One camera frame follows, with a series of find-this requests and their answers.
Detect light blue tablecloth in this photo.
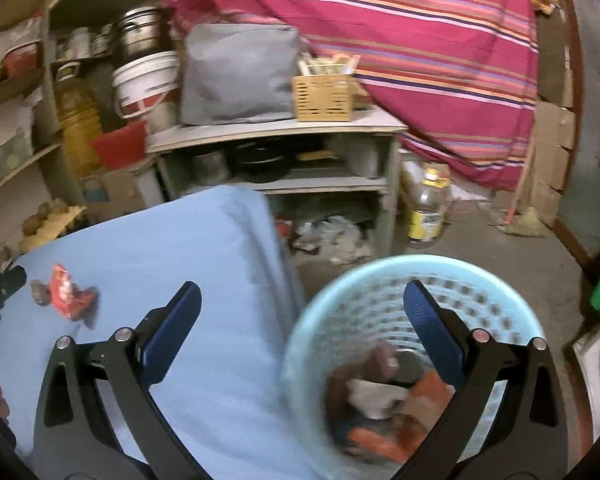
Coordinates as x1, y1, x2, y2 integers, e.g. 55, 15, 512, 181
0, 185, 321, 480

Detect yellow label plastic bottle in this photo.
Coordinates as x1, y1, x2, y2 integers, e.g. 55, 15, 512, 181
407, 162, 453, 248

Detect yellow egg tray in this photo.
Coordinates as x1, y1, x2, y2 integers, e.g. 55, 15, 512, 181
17, 207, 88, 253

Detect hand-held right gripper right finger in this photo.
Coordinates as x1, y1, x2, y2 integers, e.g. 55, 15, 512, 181
392, 280, 567, 480

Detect brown cardboard box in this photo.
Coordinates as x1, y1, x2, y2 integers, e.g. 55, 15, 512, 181
80, 167, 153, 208

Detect straw broom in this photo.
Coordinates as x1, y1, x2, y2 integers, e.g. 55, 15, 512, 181
500, 150, 546, 238

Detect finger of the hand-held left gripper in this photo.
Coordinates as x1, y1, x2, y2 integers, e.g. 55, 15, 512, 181
0, 266, 27, 333

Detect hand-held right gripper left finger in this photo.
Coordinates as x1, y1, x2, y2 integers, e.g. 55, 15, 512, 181
32, 281, 203, 480

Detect orange paper packet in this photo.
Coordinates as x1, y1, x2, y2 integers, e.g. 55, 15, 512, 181
405, 372, 456, 436

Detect brown paper ball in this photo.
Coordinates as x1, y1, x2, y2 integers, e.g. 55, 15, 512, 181
29, 280, 53, 307

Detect white tissue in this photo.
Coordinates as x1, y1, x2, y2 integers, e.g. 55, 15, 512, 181
347, 379, 408, 420

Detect small maroon scouring pad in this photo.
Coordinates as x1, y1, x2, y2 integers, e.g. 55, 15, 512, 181
327, 342, 401, 411

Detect yellow bamboo box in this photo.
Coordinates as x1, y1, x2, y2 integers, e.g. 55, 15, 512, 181
292, 52, 362, 122

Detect orange plastic wrapper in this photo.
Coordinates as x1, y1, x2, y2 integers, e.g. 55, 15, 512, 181
347, 425, 416, 463

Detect clear lidded plastic container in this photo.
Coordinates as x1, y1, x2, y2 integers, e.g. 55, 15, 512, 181
0, 130, 33, 181

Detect small steel pot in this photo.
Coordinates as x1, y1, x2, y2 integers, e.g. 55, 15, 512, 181
192, 152, 231, 186

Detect crumpled plastic bags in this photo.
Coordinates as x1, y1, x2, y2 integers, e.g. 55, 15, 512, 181
292, 215, 373, 266

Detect white plastic bucket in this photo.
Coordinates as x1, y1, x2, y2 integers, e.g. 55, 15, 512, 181
111, 51, 181, 120

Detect large cooking oil bottle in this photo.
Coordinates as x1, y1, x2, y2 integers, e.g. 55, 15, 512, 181
55, 62, 106, 176

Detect wooden shelf unit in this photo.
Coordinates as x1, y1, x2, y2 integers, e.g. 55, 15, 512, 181
0, 0, 161, 221

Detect light blue plastic basket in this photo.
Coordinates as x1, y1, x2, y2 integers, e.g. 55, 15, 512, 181
280, 254, 548, 471

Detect black pan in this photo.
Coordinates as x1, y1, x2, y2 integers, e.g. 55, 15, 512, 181
232, 142, 296, 181

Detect grey cloth cover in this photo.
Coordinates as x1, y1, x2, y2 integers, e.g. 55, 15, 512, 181
180, 23, 303, 126

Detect stack of cardboard boxes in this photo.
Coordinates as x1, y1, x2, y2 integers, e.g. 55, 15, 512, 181
522, 0, 578, 226

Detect pink striped cloth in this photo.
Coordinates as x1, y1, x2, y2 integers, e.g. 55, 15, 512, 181
155, 0, 541, 191

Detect red snack wrapper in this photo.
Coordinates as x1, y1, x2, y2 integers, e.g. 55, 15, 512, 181
49, 264, 98, 322

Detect metal cooking pot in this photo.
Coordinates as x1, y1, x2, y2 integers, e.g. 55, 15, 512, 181
114, 6, 163, 58

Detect low wooden cabinet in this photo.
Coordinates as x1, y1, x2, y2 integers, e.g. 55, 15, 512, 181
145, 105, 410, 261

